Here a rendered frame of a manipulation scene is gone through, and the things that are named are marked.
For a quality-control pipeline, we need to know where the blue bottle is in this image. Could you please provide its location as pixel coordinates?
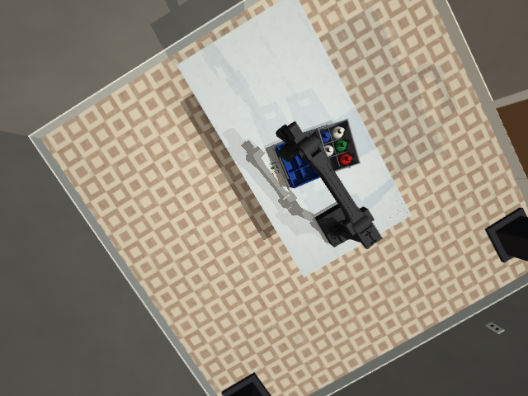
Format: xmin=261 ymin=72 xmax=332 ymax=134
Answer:
xmin=320 ymin=131 xmax=330 ymax=144

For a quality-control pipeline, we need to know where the white bottle with grey label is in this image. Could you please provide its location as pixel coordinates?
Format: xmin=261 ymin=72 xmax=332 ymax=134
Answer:
xmin=324 ymin=145 xmax=333 ymax=157

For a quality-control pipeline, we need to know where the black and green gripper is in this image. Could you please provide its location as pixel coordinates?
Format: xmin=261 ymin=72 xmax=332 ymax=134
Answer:
xmin=278 ymin=144 xmax=297 ymax=163

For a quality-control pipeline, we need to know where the white paper pick list strip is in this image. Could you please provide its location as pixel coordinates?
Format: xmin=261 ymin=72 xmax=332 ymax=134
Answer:
xmin=269 ymin=161 xmax=284 ymax=186

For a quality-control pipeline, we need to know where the green bottle with pale green label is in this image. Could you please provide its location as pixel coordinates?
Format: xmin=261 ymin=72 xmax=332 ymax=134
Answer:
xmin=333 ymin=139 xmax=347 ymax=153

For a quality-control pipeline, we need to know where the cream bottle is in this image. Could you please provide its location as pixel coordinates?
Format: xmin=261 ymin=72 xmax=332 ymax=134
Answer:
xmin=330 ymin=126 xmax=344 ymax=141

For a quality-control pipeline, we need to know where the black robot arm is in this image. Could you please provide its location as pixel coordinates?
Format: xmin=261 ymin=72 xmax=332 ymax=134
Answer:
xmin=276 ymin=121 xmax=382 ymax=249

